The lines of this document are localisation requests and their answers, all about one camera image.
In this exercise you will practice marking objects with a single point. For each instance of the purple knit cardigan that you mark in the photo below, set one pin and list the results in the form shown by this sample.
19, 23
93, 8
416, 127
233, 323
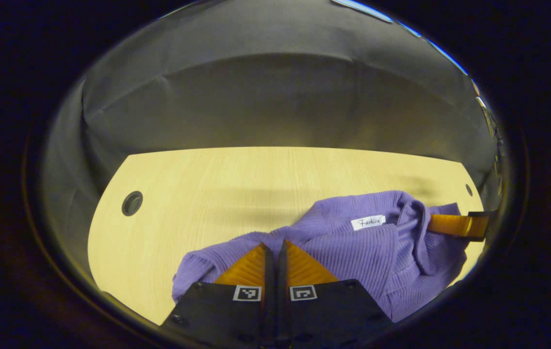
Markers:
353, 252

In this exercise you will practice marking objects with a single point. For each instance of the black backdrop cloth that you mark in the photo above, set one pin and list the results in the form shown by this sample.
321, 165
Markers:
256, 97

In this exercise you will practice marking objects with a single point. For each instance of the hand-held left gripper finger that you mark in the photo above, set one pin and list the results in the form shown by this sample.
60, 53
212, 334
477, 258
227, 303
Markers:
269, 300
281, 300

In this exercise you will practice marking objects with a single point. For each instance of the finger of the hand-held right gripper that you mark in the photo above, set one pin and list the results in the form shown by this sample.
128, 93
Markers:
455, 225

